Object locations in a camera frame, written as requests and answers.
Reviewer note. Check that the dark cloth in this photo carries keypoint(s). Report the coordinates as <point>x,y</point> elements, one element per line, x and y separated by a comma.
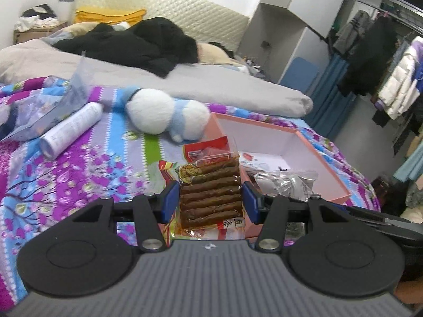
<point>224,49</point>

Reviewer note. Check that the teal cloth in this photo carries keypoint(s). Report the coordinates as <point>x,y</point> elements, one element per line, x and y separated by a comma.
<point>411,168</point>

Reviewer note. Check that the pile of light clothes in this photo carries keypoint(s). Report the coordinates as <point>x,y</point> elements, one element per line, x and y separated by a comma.
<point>33,23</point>

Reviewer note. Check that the person's right hand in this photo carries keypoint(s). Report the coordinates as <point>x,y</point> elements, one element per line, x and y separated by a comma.
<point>411,292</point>

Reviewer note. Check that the yellow cloth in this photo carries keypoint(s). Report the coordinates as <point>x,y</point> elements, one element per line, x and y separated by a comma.
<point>105,15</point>

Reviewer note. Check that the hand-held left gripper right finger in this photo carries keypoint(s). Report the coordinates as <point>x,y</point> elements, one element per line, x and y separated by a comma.
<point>251,204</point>

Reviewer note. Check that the white and blue plush toy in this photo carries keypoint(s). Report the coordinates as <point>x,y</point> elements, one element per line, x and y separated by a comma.
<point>152,109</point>

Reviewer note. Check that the purple floral bed sheet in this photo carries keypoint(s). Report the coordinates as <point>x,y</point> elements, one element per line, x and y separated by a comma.
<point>82,178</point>

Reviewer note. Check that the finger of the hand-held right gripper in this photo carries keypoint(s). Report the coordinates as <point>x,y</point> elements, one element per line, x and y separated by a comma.
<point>380,219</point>

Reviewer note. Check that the clear packet of brown sticks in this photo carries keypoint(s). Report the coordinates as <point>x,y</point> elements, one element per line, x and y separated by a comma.
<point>211,191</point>

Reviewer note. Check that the blue curtain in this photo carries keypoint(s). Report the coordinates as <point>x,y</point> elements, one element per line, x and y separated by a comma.
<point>330,105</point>

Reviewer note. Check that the yellow and red printed packet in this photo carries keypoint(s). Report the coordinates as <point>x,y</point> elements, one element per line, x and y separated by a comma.
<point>167,175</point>

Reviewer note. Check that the grey hanging garment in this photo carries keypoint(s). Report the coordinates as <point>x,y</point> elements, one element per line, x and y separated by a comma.
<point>352,29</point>

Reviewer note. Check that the cream quilted headboard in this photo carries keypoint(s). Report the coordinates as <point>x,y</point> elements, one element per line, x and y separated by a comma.
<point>181,10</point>

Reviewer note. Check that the white and red packet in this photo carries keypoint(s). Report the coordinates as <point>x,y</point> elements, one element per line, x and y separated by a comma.
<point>257,160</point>

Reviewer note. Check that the metal clothes rack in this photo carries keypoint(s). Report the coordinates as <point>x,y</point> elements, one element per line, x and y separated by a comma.
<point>406,6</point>

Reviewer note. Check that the dark bag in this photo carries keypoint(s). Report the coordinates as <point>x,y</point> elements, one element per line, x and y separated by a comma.
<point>390,198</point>

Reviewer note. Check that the pink cardboard box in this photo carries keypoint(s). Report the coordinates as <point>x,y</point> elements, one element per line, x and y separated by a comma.
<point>287,138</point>

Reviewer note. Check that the white tube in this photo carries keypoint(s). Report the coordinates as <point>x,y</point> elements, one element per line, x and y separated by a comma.
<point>69,128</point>

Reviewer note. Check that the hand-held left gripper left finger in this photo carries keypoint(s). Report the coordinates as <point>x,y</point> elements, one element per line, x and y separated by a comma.
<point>170,201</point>

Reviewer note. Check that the black hanging jacket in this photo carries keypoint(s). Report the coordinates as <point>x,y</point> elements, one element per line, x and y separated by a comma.
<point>366,62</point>

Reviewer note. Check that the white puffer jacket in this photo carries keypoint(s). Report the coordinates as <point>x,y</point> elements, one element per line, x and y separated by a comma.
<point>398,86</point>

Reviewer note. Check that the cream pillow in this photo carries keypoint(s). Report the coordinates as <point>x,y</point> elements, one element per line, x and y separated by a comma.
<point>211,54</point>

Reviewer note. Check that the clear plastic bag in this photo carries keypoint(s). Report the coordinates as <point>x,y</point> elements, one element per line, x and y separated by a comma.
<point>284,183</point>
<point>66,105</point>

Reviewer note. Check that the grey duvet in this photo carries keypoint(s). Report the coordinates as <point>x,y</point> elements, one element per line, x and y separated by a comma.
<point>231,86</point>

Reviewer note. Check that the black clothing heap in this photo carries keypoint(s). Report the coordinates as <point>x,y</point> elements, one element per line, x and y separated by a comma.
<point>132,46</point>

